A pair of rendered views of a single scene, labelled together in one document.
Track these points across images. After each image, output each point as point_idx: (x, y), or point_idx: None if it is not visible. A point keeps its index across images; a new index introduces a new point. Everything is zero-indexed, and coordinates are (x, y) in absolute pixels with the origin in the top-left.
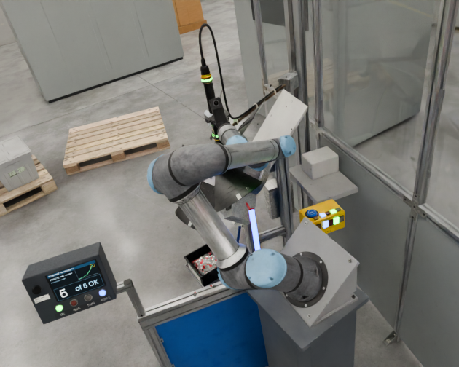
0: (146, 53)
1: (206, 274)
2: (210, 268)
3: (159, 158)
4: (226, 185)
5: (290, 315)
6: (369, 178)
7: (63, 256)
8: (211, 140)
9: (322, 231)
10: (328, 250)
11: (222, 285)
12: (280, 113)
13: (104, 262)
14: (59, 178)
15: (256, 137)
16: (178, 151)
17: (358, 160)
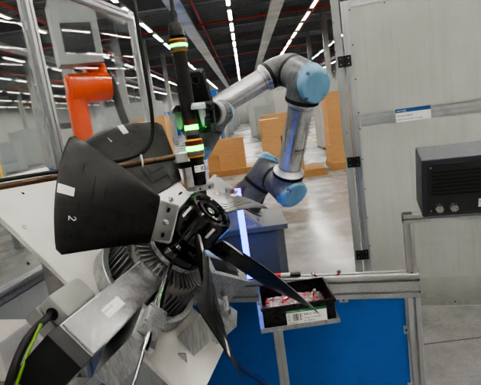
0: None
1: (314, 278)
2: (305, 296)
3: (311, 61)
4: (231, 202)
5: (269, 213)
6: (27, 298)
7: (466, 150)
8: (93, 351)
9: (208, 180)
10: (217, 182)
11: (302, 275)
12: (33, 206)
13: (417, 167)
14: None
15: (64, 270)
16: (294, 53)
17: (4, 293)
